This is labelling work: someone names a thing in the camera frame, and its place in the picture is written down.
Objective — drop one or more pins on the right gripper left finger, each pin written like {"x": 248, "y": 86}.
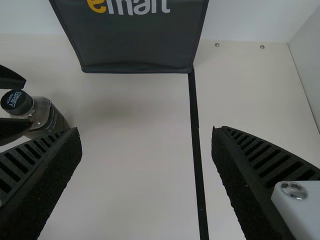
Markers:
{"x": 37, "y": 180}

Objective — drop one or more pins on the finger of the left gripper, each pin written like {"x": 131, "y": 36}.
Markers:
{"x": 12, "y": 80}
{"x": 12, "y": 128}

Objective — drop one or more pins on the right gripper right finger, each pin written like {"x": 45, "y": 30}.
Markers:
{"x": 262, "y": 187}

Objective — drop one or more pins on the dark coffee bottle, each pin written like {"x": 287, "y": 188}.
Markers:
{"x": 42, "y": 112}

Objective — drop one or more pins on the black strip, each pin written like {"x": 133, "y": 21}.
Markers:
{"x": 197, "y": 150}

